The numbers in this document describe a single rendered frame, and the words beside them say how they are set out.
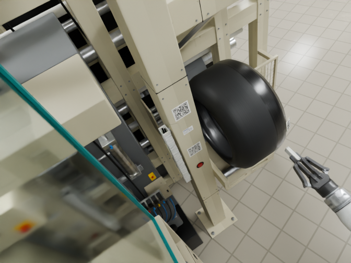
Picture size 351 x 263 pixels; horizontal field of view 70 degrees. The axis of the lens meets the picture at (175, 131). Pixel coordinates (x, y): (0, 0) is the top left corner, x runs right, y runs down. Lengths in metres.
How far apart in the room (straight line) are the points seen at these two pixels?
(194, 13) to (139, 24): 0.45
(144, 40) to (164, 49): 0.08
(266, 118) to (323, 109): 1.87
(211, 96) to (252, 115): 0.19
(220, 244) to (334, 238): 0.86
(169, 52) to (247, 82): 0.46
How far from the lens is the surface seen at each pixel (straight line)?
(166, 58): 0.83
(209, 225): 2.33
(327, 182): 1.14
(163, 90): 0.88
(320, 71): 3.38
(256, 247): 2.28
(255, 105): 1.13
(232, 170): 1.48
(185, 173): 1.35
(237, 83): 1.15
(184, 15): 1.13
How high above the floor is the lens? 2.24
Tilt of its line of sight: 51 degrees down
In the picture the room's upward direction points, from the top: 23 degrees counter-clockwise
